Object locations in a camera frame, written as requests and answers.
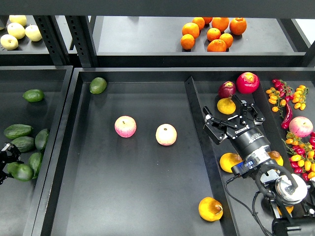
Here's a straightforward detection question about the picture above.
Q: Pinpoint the dark avocado left middle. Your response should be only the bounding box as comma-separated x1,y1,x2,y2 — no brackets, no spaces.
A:
11,136,35,152

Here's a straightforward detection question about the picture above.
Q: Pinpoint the orange top centre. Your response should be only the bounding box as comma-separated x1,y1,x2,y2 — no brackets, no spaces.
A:
212,17,229,32

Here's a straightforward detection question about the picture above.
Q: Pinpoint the orange top left partly hidden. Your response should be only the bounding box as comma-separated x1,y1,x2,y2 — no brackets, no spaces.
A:
191,17,205,30

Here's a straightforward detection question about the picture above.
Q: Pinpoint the orange front centre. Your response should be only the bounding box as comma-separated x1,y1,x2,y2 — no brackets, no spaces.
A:
207,39,227,52

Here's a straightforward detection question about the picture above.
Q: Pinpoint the pale yellow apple right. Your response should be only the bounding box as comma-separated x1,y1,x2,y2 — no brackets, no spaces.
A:
25,25,42,42

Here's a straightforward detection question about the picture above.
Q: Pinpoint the dark red apple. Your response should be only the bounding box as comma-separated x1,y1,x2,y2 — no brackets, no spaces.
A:
218,81,236,99

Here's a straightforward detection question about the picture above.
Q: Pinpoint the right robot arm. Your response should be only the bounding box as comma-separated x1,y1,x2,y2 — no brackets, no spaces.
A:
203,95,315,236

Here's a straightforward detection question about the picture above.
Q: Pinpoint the black tray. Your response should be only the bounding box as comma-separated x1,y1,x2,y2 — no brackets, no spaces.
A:
0,66,73,236
29,67,315,236

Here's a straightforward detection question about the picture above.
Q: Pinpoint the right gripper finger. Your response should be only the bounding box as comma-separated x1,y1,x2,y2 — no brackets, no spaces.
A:
231,95,265,129
203,106,239,145

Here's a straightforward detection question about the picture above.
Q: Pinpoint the cherry tomato bunch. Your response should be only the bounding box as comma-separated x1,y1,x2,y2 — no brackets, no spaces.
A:
265,79,309,118
282,131,315,182

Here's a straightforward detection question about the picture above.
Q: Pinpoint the black left tray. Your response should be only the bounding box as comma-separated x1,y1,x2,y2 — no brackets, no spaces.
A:
0,66,73,236

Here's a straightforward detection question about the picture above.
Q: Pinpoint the pale yellow apple front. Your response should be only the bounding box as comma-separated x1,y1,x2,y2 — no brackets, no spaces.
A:
0,34,19,51

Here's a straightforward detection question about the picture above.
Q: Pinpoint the light green round avocado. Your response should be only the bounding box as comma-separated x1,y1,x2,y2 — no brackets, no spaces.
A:
90,77,107,94

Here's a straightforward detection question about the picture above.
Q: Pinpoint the orange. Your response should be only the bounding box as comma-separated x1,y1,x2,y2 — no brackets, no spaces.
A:
212,17,229,32
229,17,247,35
207,39,227,52
220,33,233,49
182,22,200,39
207,28,221,42
180,34,195,50

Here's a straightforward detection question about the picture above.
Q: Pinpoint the dark avocado left top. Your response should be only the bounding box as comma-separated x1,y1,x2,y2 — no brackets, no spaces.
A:
3,124,33,140

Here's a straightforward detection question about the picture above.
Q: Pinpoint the green avocado upper left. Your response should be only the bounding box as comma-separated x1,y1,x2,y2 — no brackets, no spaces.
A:
23,89,45,102

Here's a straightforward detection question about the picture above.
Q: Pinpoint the upper cherry tomato bunch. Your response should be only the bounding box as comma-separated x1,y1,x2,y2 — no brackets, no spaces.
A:
265,79,309,118

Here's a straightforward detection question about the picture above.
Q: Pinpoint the pale pink apple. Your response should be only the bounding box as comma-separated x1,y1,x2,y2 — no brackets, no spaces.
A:
156,123,177,146

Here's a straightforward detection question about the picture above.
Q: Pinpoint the yellow pear brown top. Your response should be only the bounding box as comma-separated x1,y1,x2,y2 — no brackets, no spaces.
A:
267,150,284,166

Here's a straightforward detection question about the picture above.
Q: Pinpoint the dark green avocado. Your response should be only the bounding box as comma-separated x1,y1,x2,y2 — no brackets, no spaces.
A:
7,162,34,182

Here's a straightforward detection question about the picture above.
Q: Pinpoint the orange far left bottom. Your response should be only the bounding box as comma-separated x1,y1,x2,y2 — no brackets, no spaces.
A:
180,34,195,50

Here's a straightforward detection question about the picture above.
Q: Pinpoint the yellow pear under gripper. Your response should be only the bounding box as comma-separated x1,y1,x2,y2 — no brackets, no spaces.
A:
220,152,243,173

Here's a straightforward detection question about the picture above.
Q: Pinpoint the dark avocado upright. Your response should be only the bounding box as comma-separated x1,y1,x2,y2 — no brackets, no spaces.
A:
34,128,49,151

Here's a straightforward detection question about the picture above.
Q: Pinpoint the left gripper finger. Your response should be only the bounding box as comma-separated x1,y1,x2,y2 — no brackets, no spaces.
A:
0,143,23,165
0,163,12,184

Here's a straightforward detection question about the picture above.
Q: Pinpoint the black centre tray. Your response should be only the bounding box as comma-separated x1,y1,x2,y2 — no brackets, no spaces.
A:
29,67,315,236

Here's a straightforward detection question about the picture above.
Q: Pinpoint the orange left upper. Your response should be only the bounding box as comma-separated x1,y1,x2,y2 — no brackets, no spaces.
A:
182,22,200,39

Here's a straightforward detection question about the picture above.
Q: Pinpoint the pink red apple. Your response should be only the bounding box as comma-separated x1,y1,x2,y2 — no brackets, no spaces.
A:
114,116,137,138

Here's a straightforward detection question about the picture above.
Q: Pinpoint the bright red apple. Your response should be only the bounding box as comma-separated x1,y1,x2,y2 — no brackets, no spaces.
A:
236,72,260,94

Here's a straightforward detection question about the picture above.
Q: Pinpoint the black tray divider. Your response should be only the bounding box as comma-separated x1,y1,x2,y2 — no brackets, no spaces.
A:
185,76,239,236

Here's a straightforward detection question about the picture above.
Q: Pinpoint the lower cherry tomato bunch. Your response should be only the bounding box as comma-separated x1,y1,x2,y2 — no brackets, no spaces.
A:
282,131,315,182

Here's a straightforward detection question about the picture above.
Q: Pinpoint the orange right of middle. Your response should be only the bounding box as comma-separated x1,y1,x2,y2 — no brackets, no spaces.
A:
220,33,233,49

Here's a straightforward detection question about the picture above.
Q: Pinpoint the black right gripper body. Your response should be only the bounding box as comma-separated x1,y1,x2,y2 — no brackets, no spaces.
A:
226,125,270,159

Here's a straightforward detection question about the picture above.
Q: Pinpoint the green avocado lower left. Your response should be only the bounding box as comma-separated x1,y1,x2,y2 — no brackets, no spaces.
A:
28,152,43,179

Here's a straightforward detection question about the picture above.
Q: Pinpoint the pink apple right side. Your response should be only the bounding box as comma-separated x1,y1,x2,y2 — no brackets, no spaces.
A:
289,116,313,138

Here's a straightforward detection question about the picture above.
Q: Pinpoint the red chili pepper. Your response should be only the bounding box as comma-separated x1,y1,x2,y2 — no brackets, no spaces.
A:
281,103,293,129

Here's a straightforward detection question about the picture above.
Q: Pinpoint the pale yellow apple middle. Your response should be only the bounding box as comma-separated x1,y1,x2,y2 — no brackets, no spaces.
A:
7,23,26,40

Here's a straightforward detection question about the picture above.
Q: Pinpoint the orange top right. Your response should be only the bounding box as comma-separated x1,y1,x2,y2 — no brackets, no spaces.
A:
229,17,247,35

